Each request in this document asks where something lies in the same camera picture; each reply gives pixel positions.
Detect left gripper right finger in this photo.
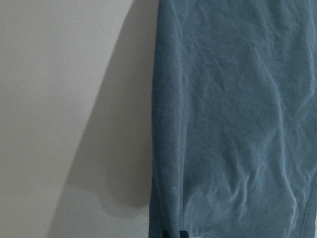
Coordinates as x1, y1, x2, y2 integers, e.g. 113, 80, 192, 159
179, 231, 190, 238

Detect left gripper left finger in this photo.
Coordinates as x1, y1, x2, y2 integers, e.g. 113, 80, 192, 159
161, 230, 169, 238

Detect black graphic t-shirt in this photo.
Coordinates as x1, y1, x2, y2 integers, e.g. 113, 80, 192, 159
149, 0, 317, 238

